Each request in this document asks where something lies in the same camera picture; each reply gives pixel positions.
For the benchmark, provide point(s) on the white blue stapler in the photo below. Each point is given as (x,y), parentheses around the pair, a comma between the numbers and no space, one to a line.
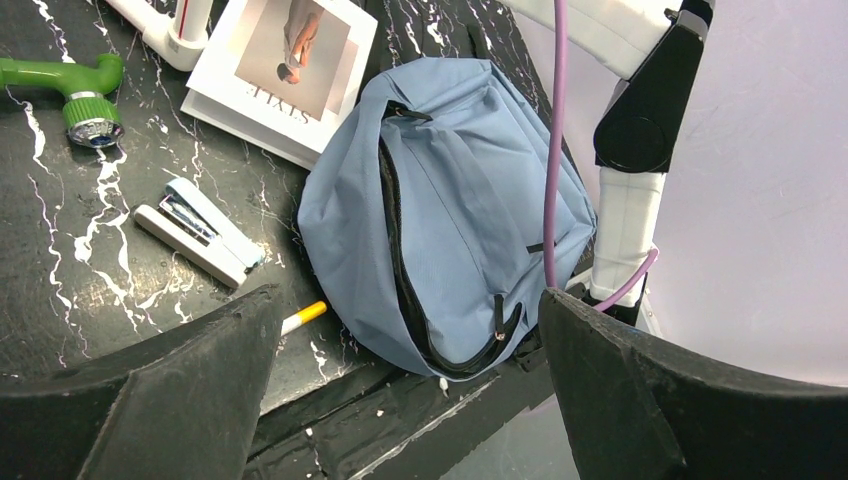
(190,223)

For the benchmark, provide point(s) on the green white pipe fitting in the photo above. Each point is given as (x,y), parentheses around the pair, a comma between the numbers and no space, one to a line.
(91,119)

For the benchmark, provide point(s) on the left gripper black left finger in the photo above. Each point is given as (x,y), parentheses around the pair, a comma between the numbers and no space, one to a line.
(180,405)

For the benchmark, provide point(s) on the white PVC pipe frame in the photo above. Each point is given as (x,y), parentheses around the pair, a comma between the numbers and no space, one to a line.
(179,38)

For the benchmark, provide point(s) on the white art book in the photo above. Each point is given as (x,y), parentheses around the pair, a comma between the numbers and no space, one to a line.
(282,75)

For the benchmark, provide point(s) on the blue student backpack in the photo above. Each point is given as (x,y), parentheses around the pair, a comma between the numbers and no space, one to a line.
(423,217)

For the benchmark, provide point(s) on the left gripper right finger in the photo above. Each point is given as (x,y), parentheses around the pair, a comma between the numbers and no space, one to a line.
(636,406)

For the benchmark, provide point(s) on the white yellow marker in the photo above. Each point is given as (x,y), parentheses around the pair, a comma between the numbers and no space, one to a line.
(302,317)

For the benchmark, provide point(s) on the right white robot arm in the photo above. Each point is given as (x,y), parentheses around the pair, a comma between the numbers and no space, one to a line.
(655,49)

